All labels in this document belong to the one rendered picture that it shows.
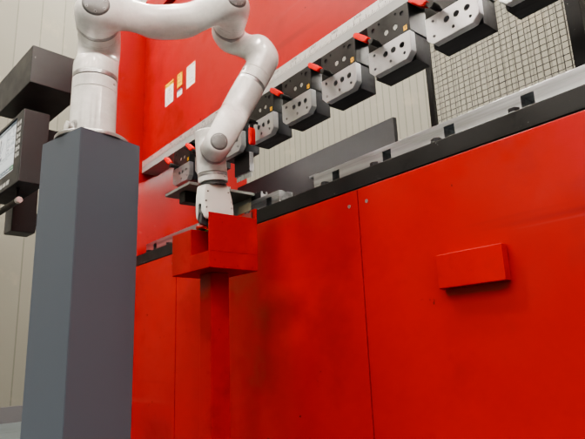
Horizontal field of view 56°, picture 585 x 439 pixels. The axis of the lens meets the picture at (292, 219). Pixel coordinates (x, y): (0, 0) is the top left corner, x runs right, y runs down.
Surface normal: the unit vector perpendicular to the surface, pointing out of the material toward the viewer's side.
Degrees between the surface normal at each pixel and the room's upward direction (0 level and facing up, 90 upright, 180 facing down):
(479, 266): 90
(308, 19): 90
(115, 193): 90
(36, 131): 90
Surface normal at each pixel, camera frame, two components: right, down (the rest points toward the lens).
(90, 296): 0.80, -0.18
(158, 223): 0.63, -0.21
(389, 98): -0.60, -0.17
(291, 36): -0.78, -0.12
